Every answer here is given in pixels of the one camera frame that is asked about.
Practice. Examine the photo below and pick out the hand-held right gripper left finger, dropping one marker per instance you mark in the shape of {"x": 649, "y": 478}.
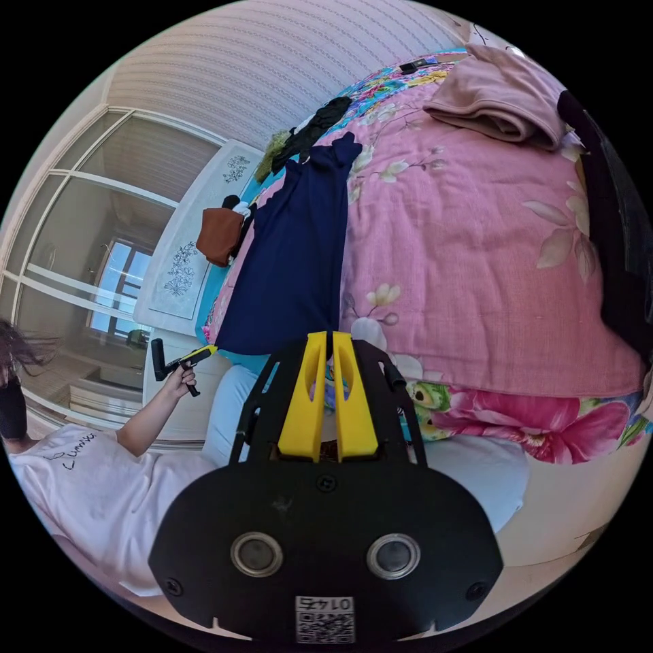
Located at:
{"x": 298, "y": 418}

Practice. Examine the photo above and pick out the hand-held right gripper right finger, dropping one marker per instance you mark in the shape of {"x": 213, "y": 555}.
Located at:
{"x": 357, "y": 418}

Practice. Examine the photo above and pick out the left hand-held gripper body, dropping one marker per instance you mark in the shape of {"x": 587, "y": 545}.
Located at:
{"x": 184, "y": 368}

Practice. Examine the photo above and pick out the dark blue short sleeve shirt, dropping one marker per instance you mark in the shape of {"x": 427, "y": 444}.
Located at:
{"x": 291, "y": 255}

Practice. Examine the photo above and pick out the person's left forearm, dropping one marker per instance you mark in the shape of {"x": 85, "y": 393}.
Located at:
{"x": 145, "y": 421}

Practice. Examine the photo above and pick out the person's left hand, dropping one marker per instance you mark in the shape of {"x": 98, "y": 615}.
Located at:
{"x": 179, "y": 383}

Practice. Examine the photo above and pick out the brown garment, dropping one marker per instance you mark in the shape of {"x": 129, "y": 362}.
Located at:
{"x": 219, "y": 237}

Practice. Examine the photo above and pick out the person's body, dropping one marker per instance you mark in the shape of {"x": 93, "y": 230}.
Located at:
{"x": 102, "y": 484}

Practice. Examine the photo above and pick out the bed with pink floral quilt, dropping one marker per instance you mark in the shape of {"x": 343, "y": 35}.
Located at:
{"x": 459, "y": 229}

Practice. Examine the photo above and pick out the pile of clothes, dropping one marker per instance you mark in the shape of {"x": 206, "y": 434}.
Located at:
{"x": 306, "y": 132}

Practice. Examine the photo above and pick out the large black bag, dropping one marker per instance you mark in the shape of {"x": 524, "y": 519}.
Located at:
{"x": 617, "y": 219}

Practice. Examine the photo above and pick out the folded pink blanket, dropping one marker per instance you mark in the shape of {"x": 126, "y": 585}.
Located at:
{"x": 500, "y": 97}

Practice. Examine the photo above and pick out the small black device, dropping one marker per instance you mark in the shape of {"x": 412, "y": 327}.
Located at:
{"x": 412, "y": 66}

